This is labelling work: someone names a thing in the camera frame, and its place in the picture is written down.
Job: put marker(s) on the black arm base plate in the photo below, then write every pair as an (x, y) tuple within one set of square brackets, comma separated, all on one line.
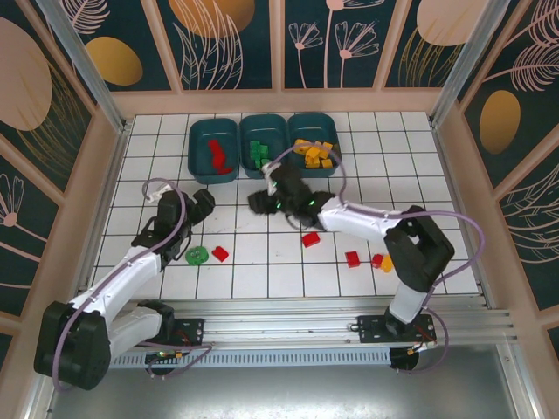
[(371, 329), (192, 329)]

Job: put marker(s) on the round green face lego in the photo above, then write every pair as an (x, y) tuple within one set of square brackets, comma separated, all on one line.
[(196, 256)]

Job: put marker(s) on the long green lego brick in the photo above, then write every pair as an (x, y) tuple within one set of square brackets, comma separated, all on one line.
[(260, 163)]

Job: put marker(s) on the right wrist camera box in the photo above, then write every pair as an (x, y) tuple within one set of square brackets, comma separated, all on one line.
[(268, 168)]

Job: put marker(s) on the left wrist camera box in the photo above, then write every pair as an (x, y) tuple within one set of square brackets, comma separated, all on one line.
[(157, 192)]

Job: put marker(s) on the long red lego brick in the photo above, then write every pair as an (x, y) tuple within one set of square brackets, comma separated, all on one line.
[(214, 146)]

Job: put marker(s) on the small yellow lego brick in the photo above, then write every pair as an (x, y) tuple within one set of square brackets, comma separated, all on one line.
[(311, 163), (326, 147), (326, 163), (387, 264)]

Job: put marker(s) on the teal plastic bin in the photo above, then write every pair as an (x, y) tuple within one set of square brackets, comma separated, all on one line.
[(279, 131), (201, 153), (305, 126)]

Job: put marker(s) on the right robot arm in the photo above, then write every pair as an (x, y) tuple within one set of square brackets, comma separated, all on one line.
[(358, 220)]

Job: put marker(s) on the orange yellow lego brick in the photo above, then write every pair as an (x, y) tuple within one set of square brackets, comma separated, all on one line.
[(313, 153)]

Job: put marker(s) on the aluminium corner post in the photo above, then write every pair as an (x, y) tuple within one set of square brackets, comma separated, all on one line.
[(463, 57), (87, 70)]

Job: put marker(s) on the aluminium extrusion rail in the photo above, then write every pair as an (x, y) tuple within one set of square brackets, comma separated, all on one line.
[(279, 325)]

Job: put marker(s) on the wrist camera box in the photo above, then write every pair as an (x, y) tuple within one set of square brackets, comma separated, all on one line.
[(268, 168), (157, 192)]

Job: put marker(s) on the grey metal sheet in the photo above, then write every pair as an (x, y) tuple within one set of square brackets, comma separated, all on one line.
[(279, 393)]

